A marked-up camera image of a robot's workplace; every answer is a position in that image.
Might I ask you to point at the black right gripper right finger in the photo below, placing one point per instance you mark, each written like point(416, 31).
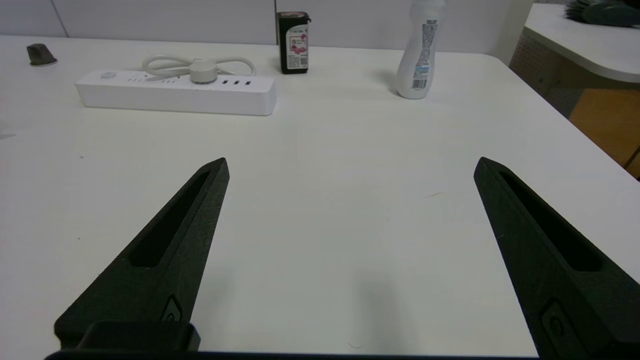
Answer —
point(555, 270)

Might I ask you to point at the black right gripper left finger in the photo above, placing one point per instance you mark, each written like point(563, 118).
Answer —
point(165, 270)

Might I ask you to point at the white neighbouring table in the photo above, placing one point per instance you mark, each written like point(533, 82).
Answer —
point(590, 45)

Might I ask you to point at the white plastic bottle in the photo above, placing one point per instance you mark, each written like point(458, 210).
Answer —
point(417, 65)

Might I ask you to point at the dark coffee capsule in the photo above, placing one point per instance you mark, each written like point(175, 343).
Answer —
point(40, 54)

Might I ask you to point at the black wicker basket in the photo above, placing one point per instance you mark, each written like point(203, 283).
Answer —
point(610, 12)

